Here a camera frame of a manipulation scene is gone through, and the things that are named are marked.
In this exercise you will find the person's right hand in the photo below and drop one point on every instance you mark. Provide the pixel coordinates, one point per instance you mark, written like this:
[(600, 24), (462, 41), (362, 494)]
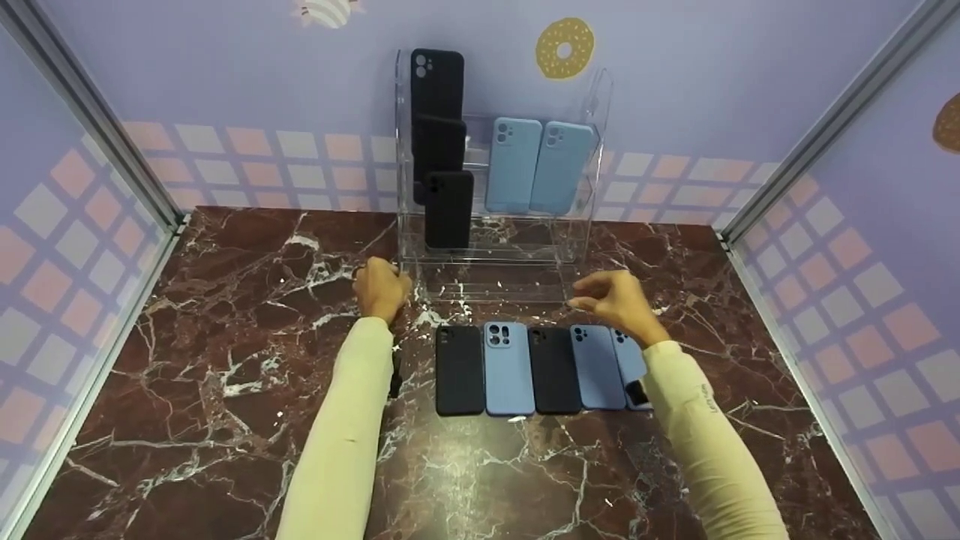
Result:
[(626, 311)]

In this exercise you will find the person's left hand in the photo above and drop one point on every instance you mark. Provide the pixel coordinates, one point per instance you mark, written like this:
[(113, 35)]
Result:
[(382, 294)]

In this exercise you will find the person's right fingers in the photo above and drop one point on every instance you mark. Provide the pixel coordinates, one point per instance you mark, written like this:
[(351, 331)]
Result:
[(600, 282)]

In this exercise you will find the person's left fingers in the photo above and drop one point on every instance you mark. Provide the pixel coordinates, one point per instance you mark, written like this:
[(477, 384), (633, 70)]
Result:
[(375, 270)]

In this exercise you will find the person's right thumb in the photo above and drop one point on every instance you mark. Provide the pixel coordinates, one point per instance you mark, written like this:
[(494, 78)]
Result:
[(583, 303)]

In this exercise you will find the person's right forearm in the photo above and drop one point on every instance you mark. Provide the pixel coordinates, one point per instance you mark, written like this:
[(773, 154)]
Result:
[(712, 450)]

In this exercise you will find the person's left forearm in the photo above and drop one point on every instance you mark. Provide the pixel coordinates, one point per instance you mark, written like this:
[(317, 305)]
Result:
[(341, 442)]

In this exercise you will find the light blue phone case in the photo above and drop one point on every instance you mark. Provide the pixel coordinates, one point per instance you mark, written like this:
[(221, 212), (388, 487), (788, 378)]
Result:
[(597, 373), (628, 364), (564, 171), (511, 166), (509, 375)]

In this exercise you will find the black phone case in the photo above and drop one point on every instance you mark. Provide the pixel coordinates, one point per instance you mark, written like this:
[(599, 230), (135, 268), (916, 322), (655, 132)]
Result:
[(459, 373), (554, 373), (437, 84), (449, 211), (439, 150)]

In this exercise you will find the clear acrylic display rack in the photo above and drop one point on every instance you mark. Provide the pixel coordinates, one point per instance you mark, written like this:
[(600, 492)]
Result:
[(510, 262)]

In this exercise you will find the black wrist band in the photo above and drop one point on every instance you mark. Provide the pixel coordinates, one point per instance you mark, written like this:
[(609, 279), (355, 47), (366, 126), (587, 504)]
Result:
[(394, 375), (637, 394)]

